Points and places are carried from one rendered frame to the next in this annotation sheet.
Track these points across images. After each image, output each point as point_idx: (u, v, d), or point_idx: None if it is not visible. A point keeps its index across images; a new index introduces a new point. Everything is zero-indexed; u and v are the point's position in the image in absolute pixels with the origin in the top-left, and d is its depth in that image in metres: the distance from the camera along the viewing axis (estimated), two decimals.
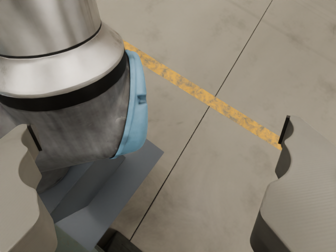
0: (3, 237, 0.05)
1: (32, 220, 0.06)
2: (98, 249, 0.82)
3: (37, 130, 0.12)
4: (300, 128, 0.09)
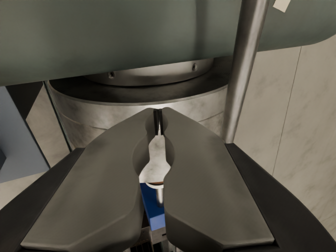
0: (102, 213, 0.06)
1: (126, 209, 0.06)
2: None
3: None
4: (172, 117, 0.10)
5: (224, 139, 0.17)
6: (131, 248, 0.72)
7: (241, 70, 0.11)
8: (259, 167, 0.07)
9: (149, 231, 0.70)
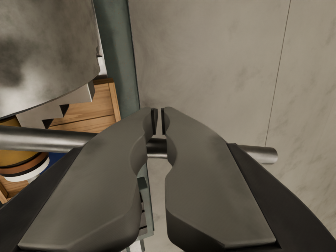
0: (100, 213, 0.06)
1: (124, 209, 0.06)
2: None
3: (157, 114, 0.13)
4: (174, 117, 0.10)
5: None
6: None
7: None
8: (261, 167, 0.07)
9: None
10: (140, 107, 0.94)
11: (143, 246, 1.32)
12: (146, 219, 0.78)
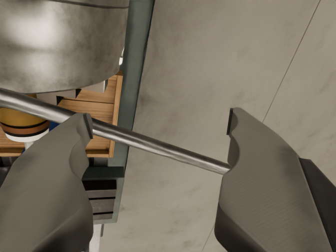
0: (47, 220, 0.06)
1: (73, 209, 0.06)
2: None
3: (91, 119, 0.13)
4: (242, 118, 0.10)
5: (60, 111, 0.14)
6: None
7: (147, 142, 0.16)
8: None
9: None
10: (137, 101, 0.99)
11: (101, 231, 1.35)
12: (114, 205, 0.83)
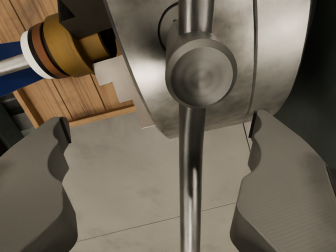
0: (28, 226, 0.05)
1: (56, 213, 0.06)
2: None
3: (68, 123, 0.12)
4: (267, 121, 0.09)
5: (200, 206, 0.11)
6: None
7: None
8: None
9: None
10: None
11: None
12: None
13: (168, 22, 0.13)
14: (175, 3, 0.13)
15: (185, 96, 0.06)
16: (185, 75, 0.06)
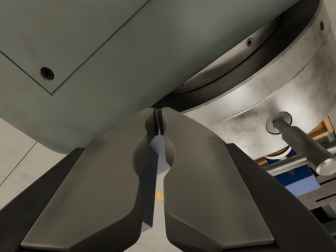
0: (102, 213, 0.06)
1: (126, 209, 0.06)
2: None
3: None
4: (172, 117, 0.10)
5: None
6: None
7: None
8: (259, 167, 0.07)
9: None
10: None
11: None
12: None
13: (275, 130, 0.27)
14: None
15: None
16: (328, 172, 0.19)
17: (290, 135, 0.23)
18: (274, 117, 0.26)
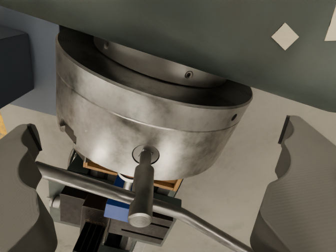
0: (3, 237, 0.05)
1: (32, 220, 0.06)
2: None
3: (37, 130, 0.12)
4: (300, 128, 0.09)
5: (210, 228, 0.21)
6: (86, 222, 0.72)
7: None
8: None
9: None
10: None
11: None
12: None
13: (138, 158, 0.25)
14: None
15: (143, 226, 0.18)
16: (136, 224, 0.18)
17: (141, 171, 0.21)
18: (147, 147, 0.24)
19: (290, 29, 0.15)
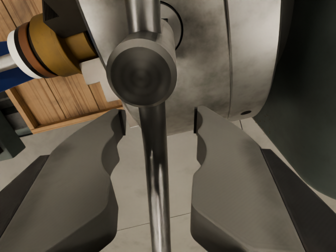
0: (75, 214, 0.06)
1: (100, 207, 0.06)
2: None
3: (125, 115, 0.13)
4: (207, 116, 0.10)
5: (168, 204, 0.11)
6: None
7: None
8: (297, 177, 0.06)
9: None
10: None
11: None
12: None
13: None
14: None
15: (127, 95, 0.06)
16: (124, 74, 0.06)
17: (169, 28, 0.10)
18: (173, 24, 0.13)
19: None
